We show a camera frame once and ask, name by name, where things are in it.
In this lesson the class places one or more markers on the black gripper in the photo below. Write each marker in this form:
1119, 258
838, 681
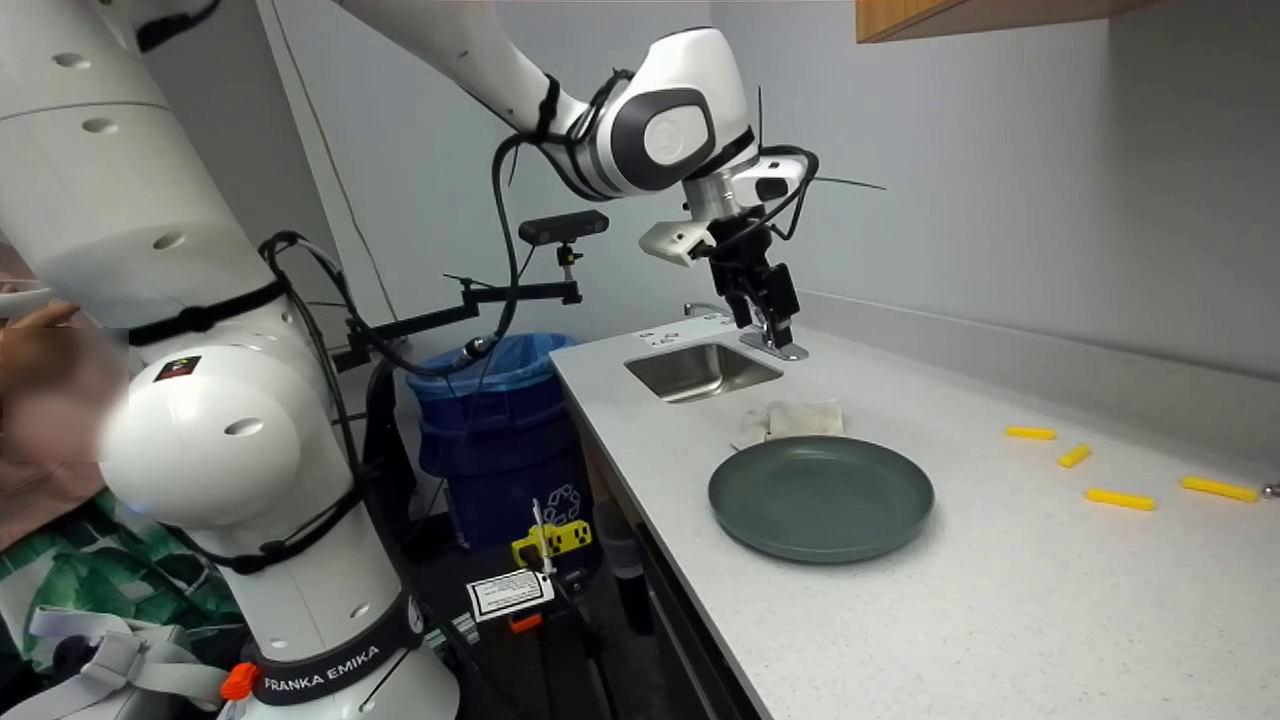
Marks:
744, 279

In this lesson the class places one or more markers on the white towel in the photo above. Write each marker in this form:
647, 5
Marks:
807, 423

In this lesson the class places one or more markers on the dark green plate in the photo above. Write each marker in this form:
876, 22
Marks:
822, 497

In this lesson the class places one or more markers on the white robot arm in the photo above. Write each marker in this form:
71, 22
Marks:
227, 428

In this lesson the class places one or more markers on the white label plate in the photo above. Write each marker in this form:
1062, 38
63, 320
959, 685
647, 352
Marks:
510, 594

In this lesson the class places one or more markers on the steel sink basin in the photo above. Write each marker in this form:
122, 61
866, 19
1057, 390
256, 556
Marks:
697, 371

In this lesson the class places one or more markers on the yellow pasta piece far left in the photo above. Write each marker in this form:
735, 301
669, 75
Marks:
1036, 434

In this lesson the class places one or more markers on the blue trash bin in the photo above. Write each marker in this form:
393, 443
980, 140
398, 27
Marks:
507, 443

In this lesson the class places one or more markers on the yellow black label tag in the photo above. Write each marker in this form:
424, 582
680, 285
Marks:
546, 542

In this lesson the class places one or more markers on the yellow pasta piece small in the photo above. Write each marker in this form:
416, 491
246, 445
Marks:
1073, 458

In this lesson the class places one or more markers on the yellow pasta piece front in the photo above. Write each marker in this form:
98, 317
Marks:
1112, 497

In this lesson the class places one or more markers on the yellow pasta piece right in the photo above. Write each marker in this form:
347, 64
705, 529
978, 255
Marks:
1221, 491

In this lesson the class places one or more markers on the person in pink sweater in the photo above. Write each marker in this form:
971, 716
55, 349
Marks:
65, 542

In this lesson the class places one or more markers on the black camera on mount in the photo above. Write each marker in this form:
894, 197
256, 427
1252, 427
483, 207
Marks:
562, 228

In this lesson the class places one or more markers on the wooden wall cabinet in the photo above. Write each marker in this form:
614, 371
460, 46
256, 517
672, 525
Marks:
944, 19

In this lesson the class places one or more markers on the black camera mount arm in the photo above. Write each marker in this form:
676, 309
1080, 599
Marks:
472, 298

